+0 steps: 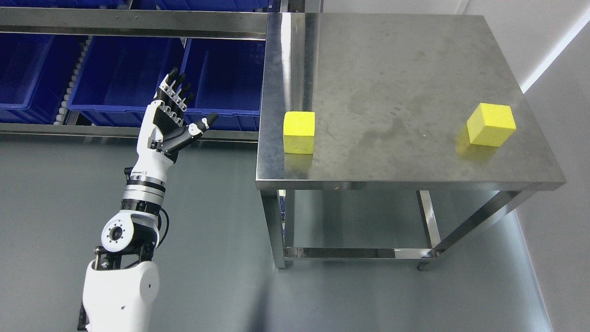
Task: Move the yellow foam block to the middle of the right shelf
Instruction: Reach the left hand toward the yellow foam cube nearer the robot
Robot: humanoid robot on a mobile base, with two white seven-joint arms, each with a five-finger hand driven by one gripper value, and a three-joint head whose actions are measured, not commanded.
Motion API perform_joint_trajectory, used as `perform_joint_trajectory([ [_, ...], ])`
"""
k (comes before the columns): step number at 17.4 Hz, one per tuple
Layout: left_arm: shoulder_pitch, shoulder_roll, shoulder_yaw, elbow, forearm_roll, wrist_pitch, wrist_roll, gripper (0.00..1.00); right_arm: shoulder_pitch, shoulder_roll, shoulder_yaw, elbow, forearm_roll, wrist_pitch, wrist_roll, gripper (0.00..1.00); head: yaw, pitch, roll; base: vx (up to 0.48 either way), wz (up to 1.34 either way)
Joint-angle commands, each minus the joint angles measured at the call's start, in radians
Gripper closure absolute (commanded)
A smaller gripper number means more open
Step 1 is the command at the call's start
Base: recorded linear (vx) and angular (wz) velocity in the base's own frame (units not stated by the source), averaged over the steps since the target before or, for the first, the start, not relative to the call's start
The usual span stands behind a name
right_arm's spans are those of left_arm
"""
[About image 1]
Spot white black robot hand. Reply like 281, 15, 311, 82
128, 67, 219, 184

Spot yellow foam block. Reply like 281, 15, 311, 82
466, 103, 517, 147
283, 111, 316, 154

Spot blue bin lower middle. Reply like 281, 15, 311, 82
181, 39, 266, 132

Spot steel shelf rack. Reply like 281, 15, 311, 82
0, 0, 324, 143

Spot blue bin lower middle-left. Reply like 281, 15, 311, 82
67, 36, 185, 127

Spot blue bin lower left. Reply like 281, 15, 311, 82
0, 32, 86, 125

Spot stainless steel table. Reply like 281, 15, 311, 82
255, 13, 566, 270

